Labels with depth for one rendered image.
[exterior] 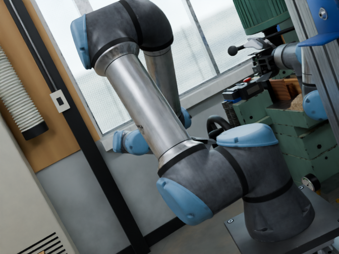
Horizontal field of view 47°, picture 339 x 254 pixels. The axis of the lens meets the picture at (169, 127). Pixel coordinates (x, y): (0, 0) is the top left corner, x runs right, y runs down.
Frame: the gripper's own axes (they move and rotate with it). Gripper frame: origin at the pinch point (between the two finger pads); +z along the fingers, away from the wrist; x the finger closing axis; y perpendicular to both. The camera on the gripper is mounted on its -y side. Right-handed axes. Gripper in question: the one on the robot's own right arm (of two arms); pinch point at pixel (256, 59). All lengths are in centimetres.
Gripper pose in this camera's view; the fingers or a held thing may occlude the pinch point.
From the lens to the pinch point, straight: 139.4
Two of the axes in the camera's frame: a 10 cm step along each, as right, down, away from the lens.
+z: -2.8, -1.0, 9.5
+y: -8.9, 4.0, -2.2
